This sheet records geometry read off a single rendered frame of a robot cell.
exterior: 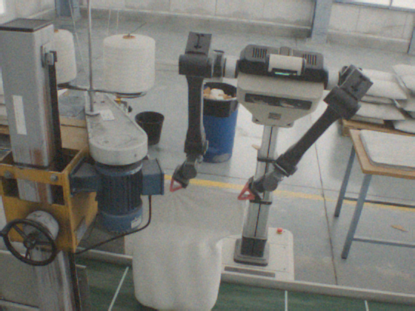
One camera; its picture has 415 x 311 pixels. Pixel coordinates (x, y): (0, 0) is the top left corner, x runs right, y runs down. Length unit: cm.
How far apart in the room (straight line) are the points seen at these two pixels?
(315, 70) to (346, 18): 787
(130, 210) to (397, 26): 898
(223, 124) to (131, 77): 264
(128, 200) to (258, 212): 119
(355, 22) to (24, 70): 890
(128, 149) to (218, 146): 279
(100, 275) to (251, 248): 87
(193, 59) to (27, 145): 57
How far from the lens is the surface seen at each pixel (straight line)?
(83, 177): 139
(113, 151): 129
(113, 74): 137
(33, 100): 128
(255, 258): 264
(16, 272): 211
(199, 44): 143
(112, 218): 144
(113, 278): 235
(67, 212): 142
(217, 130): 396
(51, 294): 172
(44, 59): 126
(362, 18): 981
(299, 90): 194
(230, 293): 229
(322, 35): 929
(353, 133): 330
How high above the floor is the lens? 202
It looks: 28 degrees down
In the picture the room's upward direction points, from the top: 5 degrees clockwise
